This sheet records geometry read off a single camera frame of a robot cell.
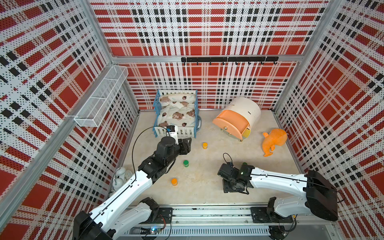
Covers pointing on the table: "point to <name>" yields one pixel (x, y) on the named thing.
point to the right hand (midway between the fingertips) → (230, 187)
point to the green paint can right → (244, 163)
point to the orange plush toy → (276, 137)
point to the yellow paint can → (204, 145)
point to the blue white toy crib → (182, 132)
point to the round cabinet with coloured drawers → (235, 118)
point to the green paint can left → (186, 163)
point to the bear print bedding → (176, 109)
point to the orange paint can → (174, 181)
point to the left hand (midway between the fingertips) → (188, 139)
